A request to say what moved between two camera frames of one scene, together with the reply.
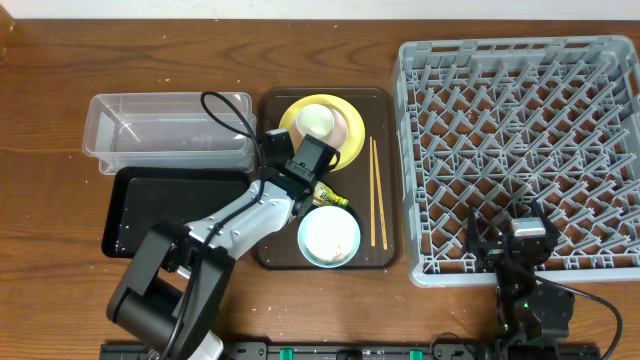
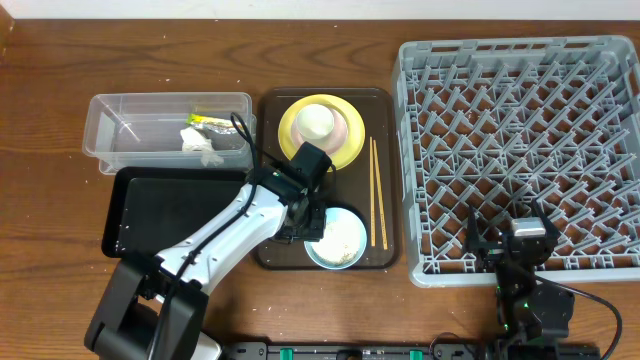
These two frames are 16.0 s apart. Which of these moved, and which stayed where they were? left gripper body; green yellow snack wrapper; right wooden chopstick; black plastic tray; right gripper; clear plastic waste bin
Moved: left gripper body; green yellow snack wrapper
Stayed: right wooden chopstick; black plastic tray; right gripper; clear plastic waste bin
